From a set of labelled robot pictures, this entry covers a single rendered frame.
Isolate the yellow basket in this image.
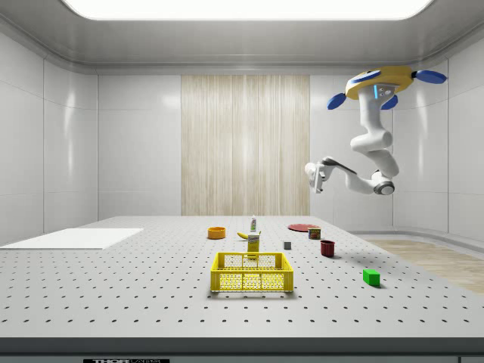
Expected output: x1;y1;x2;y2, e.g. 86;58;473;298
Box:
209;252;295;294

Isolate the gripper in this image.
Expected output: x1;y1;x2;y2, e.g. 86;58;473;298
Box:
305;161;327;195

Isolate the white board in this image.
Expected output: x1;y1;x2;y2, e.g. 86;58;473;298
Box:
0;228;145;250

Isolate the drone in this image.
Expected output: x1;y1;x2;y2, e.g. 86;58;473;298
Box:
327;65;448;111

